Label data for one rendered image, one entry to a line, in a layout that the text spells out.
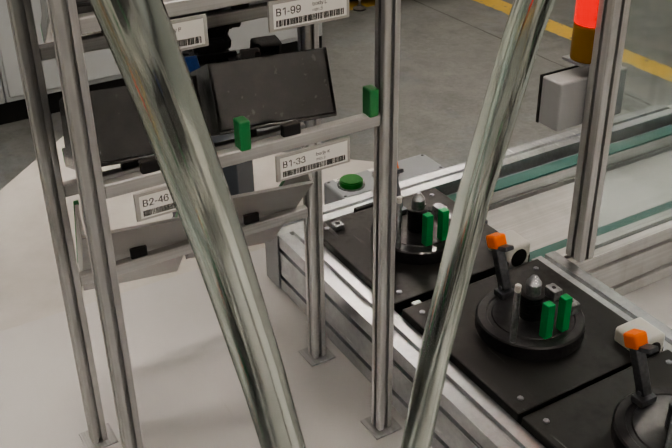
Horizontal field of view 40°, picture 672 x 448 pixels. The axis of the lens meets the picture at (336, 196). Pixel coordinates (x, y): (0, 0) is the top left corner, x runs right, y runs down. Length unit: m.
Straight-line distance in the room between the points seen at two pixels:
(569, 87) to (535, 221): 0.37
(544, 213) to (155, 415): 0.73
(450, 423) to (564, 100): 0.46
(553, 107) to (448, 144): 2.63
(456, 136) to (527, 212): 2.39
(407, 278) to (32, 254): 0.68
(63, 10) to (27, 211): 1.03
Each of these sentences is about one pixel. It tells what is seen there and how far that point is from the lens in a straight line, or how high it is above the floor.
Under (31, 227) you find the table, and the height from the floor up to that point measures 0.86.
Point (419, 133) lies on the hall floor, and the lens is 4.01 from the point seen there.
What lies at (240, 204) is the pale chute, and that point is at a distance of 1.13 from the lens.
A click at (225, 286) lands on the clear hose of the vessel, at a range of 0.21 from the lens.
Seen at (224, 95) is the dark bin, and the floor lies 1.34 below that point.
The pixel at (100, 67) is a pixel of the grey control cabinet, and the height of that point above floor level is 0.18.
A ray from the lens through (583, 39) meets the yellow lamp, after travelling 1.29.
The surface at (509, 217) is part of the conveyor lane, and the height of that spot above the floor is 0.92.
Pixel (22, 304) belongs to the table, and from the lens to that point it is 1.56.
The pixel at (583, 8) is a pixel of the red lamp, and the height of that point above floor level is 1.33.
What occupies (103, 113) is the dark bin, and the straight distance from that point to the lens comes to 0.94.
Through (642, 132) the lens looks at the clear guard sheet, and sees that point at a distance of 1.41.
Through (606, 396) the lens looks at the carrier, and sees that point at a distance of 1.17.
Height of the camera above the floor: 1.72
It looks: 29 degrees down
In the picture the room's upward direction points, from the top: 1 degrees counter-clockwise
